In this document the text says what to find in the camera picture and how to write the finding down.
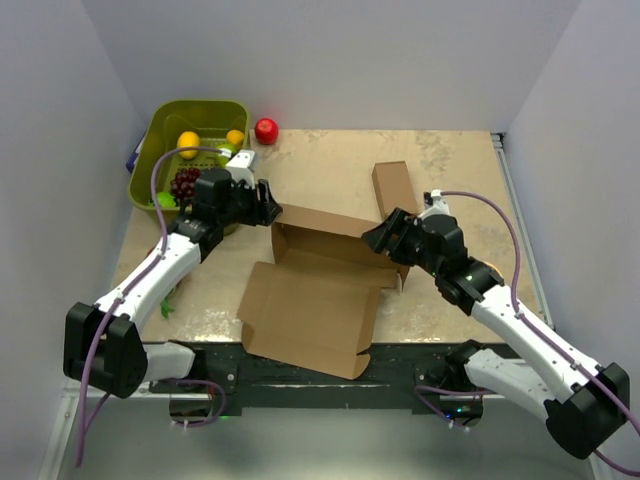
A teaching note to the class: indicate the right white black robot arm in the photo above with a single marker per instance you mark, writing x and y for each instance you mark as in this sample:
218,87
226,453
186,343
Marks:
581,402

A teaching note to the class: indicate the pink dragon fruit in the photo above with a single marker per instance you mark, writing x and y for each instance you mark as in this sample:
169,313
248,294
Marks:
166,308

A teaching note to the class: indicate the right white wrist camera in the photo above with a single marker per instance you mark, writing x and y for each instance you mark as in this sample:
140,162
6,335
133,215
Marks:
434,204

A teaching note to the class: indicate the red apple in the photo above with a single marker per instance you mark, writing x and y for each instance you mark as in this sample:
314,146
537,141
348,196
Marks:
266,131

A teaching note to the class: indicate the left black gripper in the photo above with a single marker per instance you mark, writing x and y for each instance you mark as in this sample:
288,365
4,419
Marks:
265,211

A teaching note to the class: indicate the yellow lemon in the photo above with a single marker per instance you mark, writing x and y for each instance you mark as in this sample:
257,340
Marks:
187,144

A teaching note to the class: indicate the green plastic basket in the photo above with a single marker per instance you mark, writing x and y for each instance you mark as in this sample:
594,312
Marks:
211,120

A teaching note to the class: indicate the masking tape roll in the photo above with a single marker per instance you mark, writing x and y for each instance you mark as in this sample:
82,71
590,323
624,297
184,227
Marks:
495,268

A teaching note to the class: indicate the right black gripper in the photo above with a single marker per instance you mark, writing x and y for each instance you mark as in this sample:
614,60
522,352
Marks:
401,223

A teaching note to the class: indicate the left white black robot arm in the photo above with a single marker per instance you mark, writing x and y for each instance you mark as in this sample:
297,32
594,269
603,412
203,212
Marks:
102,344

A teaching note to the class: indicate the aluminium frame rail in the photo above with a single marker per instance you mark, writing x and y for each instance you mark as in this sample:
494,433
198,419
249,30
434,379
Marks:
134,443

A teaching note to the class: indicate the brown cardboard box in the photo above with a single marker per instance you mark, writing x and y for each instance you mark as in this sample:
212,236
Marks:
315,305

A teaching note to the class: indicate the dark purple grapes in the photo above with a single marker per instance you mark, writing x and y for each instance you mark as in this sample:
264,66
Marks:
182,187

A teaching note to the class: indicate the small orange fruit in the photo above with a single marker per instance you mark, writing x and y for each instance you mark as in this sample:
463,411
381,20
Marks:
236,138

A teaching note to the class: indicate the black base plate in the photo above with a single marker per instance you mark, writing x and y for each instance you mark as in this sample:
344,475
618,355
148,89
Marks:
400,376

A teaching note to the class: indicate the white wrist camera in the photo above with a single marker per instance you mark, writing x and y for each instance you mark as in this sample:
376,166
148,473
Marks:
434,204
242,167

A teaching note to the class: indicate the green pear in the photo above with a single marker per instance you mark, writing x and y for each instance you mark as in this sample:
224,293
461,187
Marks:
224,153

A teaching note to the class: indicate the blue white booklet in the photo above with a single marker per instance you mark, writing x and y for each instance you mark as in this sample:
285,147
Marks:
134,155

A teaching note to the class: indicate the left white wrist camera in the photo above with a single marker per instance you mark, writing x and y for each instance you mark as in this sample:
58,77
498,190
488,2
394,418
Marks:
242,167

